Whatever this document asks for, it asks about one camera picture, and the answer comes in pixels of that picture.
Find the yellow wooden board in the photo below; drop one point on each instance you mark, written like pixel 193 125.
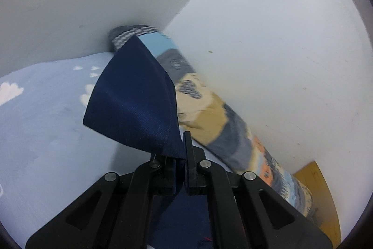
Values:
pixel 323 196

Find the patchwork printed long pillow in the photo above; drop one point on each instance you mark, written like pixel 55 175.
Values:
pixel 209 120

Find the light blue cloud blanket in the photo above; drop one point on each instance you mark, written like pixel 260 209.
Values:
pixel 52 120

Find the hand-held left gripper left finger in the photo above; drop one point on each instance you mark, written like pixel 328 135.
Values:
pixel 171 174

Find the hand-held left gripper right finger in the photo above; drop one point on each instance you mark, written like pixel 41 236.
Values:
pixel 189 161

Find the navy blue garment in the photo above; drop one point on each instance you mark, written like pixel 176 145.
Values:
pixel 137 97

